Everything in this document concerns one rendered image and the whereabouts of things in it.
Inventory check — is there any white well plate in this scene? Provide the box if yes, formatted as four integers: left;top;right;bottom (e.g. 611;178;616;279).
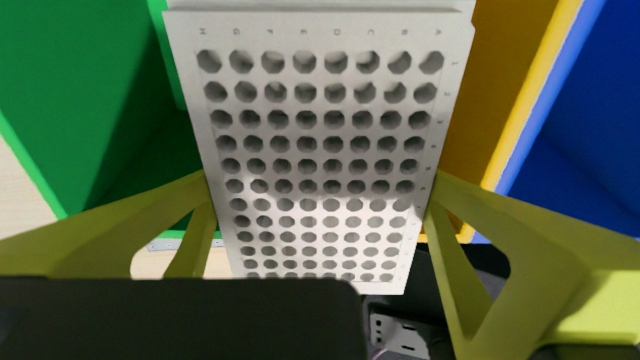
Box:
162;0;476;294

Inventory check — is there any yellow recycle bin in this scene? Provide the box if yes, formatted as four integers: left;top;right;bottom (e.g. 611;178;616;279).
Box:
437;0;586;192

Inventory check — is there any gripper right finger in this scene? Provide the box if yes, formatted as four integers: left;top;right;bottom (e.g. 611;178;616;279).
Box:
423;169;640;360

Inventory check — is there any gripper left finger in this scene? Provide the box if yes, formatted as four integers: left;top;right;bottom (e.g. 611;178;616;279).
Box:
0;168;217;279

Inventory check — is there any blue general waste bin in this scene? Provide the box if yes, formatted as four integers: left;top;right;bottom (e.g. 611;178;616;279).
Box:
495;0;640;240

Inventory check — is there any green bin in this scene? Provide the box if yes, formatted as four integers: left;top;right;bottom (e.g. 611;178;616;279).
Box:
0;0;204;219

